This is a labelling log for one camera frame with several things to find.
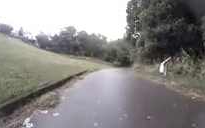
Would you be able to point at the small white post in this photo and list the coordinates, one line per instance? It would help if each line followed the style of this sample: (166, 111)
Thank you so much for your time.
(163, 66)

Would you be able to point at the grass verge with leaves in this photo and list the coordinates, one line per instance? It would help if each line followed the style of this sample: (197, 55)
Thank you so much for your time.
(183, 83)

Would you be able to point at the row of distant trees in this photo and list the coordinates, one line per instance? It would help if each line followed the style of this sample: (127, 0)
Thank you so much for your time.
(76, 43)

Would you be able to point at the wet dark asphalt path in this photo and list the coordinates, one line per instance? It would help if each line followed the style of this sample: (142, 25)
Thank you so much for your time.
(123, 100)

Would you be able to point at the grass slope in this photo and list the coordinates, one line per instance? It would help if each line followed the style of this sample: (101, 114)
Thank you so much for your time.
(23, 70)

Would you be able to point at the dense dark wood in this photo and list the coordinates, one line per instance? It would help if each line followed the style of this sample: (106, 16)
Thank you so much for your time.
(170, 30)

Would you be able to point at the concrete drainage kerb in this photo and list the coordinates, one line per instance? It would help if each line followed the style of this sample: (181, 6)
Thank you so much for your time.
(36, 93)

